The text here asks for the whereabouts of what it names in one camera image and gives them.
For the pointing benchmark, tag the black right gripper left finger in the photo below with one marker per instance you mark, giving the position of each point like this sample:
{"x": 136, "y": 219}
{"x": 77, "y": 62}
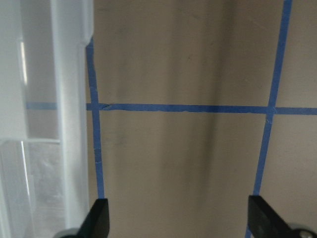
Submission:
{"x": 96, "y": 224}

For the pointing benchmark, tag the clear plastic box lid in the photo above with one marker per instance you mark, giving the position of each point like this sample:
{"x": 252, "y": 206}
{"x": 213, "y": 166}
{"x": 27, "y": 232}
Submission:
{"x": 44, "y": 190}

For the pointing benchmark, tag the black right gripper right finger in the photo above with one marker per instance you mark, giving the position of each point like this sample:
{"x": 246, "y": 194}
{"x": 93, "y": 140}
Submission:
{"x": 264, "y": 222}

